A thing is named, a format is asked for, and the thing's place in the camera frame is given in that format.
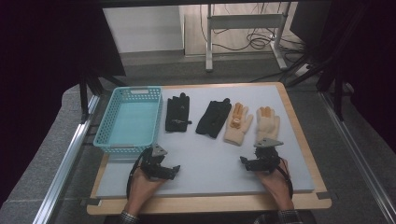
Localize plain black glove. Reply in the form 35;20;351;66
195;97;233;139

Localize white power strip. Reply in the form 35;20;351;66
293;63;312;77

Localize white cabinet panel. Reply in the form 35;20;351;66
102;5;185;54

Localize cream glove with orange fingertips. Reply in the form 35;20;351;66
255;105;281;145

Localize black floor cables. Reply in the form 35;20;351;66
199;3;307;63

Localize person's left hand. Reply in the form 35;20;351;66
124;167;167;216

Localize black curtain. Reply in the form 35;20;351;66
311;0;396;153
0;0;127;206

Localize person's right hand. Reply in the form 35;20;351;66
255;158;295;213

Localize aluminium rail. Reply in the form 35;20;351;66
32;94;101;224
318;91;396;224

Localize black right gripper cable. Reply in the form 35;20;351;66
277;158;294;199

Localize white desk frame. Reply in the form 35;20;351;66
205;3;289;73

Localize grey foam mat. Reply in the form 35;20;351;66
96;85;316;199

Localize teal plastic basket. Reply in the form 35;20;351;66
92;86;163;156

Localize cream glove with orange ring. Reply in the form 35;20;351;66
223;102;255;147

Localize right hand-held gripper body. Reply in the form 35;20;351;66
247;137;285;174

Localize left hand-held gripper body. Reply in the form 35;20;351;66
139;144;169;181

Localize black metal stand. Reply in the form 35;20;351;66
286;0;372;122
78;71;127;124

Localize black glove with metal clip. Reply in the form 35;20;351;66
164;91;193;133

